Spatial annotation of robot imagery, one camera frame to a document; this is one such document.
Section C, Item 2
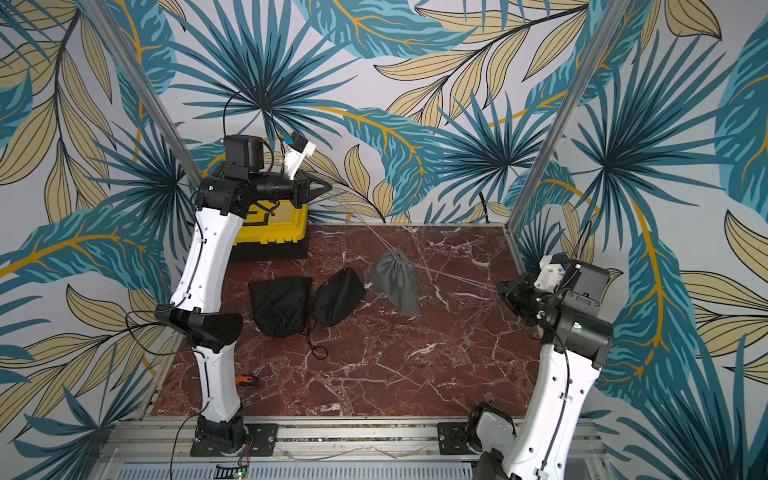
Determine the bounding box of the orange handled screwdriver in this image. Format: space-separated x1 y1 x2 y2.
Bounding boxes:
236 375 259 387

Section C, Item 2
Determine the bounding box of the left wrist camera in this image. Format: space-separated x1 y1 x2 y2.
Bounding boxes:
283 132 316 180

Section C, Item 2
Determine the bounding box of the grey hair dryer pouch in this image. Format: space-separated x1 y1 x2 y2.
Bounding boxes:
326 191 505 317

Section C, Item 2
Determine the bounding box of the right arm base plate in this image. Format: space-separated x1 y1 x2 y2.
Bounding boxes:
437 422 481 455

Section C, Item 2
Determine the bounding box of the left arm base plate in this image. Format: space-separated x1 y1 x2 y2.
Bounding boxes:
190 420 278 457

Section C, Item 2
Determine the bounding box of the aluminium front rail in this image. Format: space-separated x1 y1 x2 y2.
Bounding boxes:
89 416 607 463

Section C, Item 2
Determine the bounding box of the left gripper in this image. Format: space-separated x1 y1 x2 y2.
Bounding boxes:
249 167 333 208

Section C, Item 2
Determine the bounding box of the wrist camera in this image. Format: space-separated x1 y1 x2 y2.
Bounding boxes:
533 253 570 293
283 132 316 180

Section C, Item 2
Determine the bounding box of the black hair dryer pouch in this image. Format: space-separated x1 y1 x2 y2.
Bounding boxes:
248 276 312 338

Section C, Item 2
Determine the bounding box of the yellow black toolbox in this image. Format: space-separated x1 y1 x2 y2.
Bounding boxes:
230 201 309 262

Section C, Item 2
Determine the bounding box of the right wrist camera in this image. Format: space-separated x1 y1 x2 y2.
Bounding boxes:
533 253 570 293

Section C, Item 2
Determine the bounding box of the plain black drawstring pouch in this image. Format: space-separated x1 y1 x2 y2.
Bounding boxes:
302 267 367 360

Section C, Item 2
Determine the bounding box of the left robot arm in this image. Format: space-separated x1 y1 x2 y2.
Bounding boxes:
155 132 332 423

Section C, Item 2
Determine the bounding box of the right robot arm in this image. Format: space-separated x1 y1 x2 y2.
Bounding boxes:
466 253 613 479

